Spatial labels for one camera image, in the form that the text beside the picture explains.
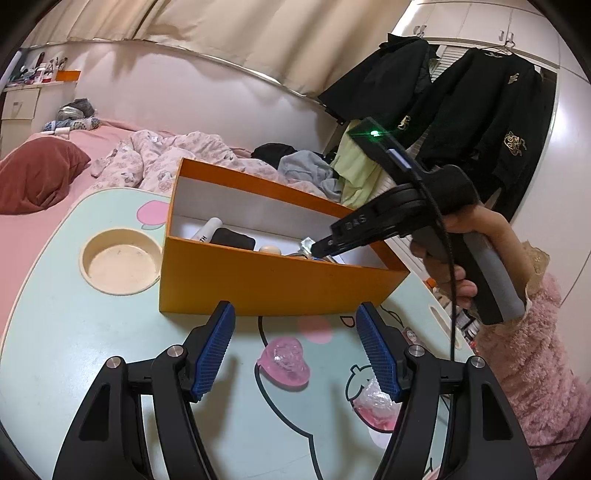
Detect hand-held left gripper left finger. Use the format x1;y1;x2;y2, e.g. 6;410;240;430
52;301;237;480

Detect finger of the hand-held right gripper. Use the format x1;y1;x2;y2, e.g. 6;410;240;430
310;232;371;258

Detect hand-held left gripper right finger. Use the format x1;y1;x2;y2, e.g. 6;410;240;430
355;302;541;480

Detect clear perfume bottle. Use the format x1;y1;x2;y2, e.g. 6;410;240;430
283;236;324;260

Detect pink heart-shaped packet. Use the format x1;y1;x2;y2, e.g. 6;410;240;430
352;381;402;432
256;337;309;386

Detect orange cardboard box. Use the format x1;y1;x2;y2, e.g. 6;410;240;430
158;158;411;317

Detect person's right forearm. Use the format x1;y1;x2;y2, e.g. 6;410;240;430
471;240;591;480

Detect person's right hand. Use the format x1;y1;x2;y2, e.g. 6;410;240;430
410;203;527;309

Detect light green hanging garment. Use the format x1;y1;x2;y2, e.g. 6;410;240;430
332;121;384;208

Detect grey-blue crumpled garment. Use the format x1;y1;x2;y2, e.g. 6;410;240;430
277;150;342;199

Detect black gold-embroidered jacket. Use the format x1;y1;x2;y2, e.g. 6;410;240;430
399;46;557;222

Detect black pouch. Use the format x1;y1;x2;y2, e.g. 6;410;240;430
210;227;257;252

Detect black crumpled garment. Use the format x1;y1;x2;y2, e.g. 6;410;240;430
252;143;298;169

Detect white cosmetic tube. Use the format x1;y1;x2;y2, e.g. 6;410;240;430
186;217;222;243

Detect black hooded jacket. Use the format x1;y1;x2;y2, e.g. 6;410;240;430
318;34;437;139

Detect light green cartoon lap table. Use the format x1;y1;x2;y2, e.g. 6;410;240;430
0;187;467;480

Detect white wardrobe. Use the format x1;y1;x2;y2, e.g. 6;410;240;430
390;0;591;287

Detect pink floral duvet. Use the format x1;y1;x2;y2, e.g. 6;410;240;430
90;129;333;199

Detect pink bed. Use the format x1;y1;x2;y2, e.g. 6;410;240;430
0;117;278;333

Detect beige curtain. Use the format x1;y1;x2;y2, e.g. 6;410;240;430
21;0;416;100

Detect dark red pillow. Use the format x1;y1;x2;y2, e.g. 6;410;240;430
0;137;92;217

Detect folded clothes on bed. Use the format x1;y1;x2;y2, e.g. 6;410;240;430
44;115;101;136

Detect grey knit garment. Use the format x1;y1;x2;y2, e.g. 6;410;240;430
58;98;95;120

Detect cream nightstand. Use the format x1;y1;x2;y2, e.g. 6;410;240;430
0;85;42;134

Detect cluster of toiletry bottles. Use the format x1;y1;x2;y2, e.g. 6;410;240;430
7;51;70;86

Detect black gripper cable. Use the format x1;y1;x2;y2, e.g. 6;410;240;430
427;185;462;363

